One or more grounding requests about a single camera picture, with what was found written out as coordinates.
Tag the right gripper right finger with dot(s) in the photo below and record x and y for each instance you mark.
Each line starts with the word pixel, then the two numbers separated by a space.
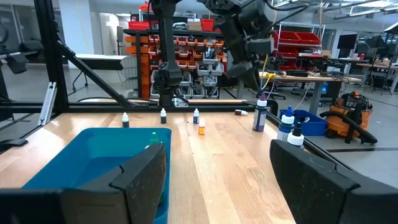
pixel 326 193

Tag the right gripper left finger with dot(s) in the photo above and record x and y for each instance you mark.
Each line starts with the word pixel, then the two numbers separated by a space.
pixel 93 202

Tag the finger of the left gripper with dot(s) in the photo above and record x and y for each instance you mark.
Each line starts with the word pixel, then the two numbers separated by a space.
pixel 239 69
pixel 253 82

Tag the small red dropper bottle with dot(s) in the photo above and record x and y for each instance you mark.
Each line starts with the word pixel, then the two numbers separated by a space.
pixel 239 112

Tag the large purple squeeze bottle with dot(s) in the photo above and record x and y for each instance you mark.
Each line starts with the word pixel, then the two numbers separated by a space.
pixel 259 118

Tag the large black squeeze bottle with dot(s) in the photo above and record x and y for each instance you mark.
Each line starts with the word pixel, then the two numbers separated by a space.
pixel 295 138

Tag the small indigo dropper bottle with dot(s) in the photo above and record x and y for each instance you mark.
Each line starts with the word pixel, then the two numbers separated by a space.
pixel 196 119

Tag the small yellow dropper bottle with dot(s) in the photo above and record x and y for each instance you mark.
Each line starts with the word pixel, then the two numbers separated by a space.
pixel 202 130

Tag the small black dropper bottle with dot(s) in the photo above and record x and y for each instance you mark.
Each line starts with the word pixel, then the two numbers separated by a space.
pixel 125 123

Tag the large green squeeze bottle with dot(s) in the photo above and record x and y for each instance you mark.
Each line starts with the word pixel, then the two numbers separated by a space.
pixel 154 138

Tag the small dark blue dropper bottle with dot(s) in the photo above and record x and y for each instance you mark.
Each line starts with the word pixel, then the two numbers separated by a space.
pixel 163 119

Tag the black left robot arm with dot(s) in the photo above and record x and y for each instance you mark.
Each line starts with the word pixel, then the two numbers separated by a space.
pixel 168 74

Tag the red storage bin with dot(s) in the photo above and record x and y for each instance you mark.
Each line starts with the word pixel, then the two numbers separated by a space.
pixel 138 25
pixel 207 25

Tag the blue plastic bin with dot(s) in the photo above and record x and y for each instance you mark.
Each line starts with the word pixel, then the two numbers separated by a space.
pixel 93 155

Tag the cardboard box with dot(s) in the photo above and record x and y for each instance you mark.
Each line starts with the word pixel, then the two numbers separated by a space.
pixel 194 26

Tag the large blue squeeze bottle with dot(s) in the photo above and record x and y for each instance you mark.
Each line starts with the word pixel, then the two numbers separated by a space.
pixel 285 124

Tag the wooden desk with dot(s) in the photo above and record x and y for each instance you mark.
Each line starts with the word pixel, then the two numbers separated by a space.
pixel 373 66
pixel 311 77

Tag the red bin storage rack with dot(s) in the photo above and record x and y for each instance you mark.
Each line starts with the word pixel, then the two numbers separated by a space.
pixel 298 37

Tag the metal mounting plate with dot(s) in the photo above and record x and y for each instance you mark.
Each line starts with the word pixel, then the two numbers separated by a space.
pixel 182 102

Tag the blue floor crate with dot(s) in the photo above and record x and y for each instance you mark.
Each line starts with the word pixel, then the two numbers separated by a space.
pixel 314 126

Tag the orange shop vacuum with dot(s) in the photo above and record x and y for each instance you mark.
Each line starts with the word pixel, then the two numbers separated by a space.
pixel 335 124

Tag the orange parts drawer cabinet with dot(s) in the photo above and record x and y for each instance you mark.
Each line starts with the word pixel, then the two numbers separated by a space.
pixel 144 62

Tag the black computer monitor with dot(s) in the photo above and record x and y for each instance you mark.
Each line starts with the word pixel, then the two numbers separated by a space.
pixel 347 41

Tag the black softbox light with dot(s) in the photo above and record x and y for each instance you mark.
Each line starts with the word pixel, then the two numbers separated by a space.
pixel 391 29
pixel 373 42

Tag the white folding table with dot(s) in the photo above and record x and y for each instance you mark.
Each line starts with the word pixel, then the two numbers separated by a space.
pixel 99 57

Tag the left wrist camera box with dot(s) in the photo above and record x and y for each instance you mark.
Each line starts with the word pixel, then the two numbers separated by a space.
pixel 260 46

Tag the silver aluminium bracket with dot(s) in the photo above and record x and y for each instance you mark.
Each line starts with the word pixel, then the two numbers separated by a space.
pixel 47 102

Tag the black diagonal frame strut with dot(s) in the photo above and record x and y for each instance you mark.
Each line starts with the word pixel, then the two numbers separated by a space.
pixel 93 74

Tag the black frame post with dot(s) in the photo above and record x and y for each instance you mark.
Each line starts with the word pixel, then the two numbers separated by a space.
pixel 51 46

